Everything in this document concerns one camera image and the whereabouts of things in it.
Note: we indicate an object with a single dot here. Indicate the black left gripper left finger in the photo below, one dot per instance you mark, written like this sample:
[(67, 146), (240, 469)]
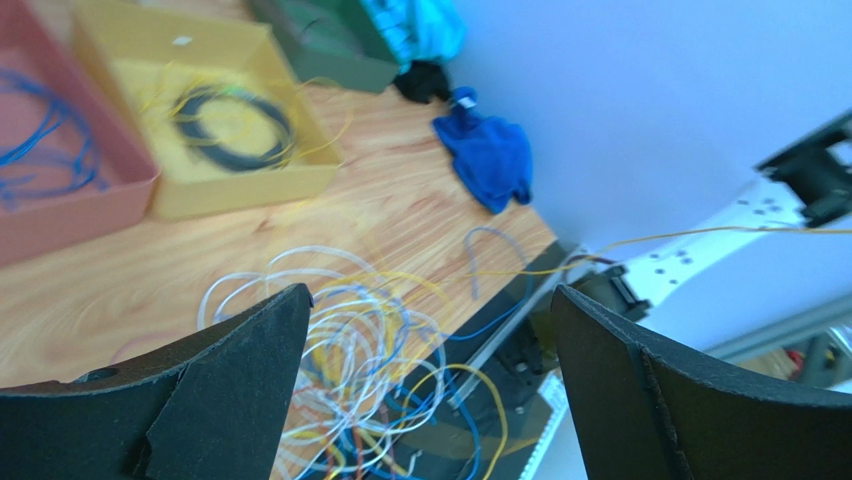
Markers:
[(211, 405)]

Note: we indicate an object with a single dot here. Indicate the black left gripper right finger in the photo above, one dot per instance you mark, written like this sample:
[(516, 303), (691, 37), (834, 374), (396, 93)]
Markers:
[(647, 407)]

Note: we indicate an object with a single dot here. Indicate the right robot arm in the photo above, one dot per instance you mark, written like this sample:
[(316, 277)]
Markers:
[(801, 188)]

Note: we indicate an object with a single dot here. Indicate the red plastic bin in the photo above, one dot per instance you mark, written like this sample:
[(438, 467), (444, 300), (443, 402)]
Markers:
[(71, 169)]

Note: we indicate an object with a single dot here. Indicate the blue cloth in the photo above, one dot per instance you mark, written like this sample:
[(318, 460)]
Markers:
[(491, 156)]

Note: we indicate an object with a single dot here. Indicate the yellow plastic bin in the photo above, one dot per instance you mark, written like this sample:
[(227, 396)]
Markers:
[(214, 102)]

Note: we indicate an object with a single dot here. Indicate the black cloth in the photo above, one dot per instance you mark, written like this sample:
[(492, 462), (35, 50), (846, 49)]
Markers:
[(423, 82)]

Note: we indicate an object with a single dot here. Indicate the green plastic bin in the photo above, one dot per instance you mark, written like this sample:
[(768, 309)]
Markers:
[(333, 39)]

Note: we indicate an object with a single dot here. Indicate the cyan cloth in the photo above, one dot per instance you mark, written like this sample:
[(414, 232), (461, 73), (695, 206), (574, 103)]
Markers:
[(418, 30)]

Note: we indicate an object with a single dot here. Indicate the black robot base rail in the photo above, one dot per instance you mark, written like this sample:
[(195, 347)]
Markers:
[(497, 433)]

